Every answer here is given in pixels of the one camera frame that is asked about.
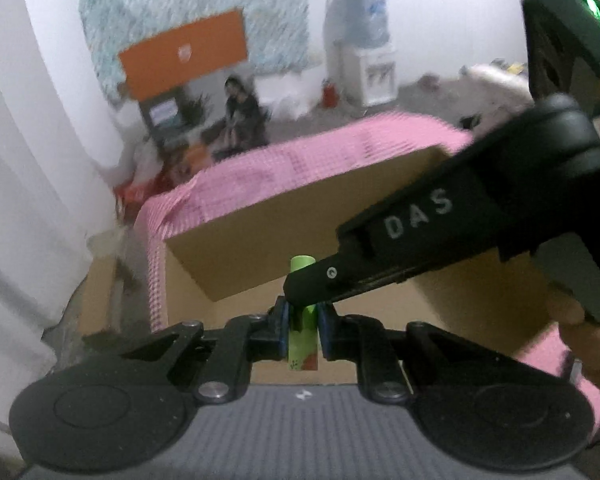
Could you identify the white plastic bag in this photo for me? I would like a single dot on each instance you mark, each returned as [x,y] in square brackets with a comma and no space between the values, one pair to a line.
[292,107]

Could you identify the red plastic bag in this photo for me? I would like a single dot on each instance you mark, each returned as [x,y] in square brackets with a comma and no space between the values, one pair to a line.
[135,192]

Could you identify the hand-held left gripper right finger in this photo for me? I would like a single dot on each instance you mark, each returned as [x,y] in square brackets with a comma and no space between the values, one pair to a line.
[324,335]

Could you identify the blue water bottle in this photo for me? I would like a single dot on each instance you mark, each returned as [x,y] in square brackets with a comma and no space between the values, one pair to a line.
[365,15]

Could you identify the green tube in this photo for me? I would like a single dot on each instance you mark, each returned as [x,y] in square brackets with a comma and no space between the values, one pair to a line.
[305,345]

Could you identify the white water dispenser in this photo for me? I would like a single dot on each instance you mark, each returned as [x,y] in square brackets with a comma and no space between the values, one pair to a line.
[375,75]

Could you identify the orange printed carton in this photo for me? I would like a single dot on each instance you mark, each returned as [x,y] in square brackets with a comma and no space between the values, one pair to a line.
[180,55]

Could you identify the flat cardboard sheet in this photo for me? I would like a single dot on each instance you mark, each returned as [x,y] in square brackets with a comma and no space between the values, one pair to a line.
[97,300]

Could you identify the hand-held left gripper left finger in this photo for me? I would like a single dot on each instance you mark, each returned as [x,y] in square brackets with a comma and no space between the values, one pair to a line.
[281,332]

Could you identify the patterned wall cloth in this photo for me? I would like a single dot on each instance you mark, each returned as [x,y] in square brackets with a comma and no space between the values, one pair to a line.
[280,20]

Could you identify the red thermos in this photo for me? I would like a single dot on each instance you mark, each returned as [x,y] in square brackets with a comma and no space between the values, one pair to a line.
[330,96]

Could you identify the white curtain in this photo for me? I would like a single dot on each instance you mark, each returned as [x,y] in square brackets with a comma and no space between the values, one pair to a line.
[30,210]

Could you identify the person's right hand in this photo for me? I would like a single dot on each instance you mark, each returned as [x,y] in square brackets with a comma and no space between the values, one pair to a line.
[595,350]

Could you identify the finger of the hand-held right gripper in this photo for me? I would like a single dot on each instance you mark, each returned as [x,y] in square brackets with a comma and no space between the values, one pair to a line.
[315,282]

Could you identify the cardboard box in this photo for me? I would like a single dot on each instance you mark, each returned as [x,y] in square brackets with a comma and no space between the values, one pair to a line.
[260,240]

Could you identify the pink checked tablecloth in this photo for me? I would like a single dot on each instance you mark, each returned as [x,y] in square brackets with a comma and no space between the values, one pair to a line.
[330,160]

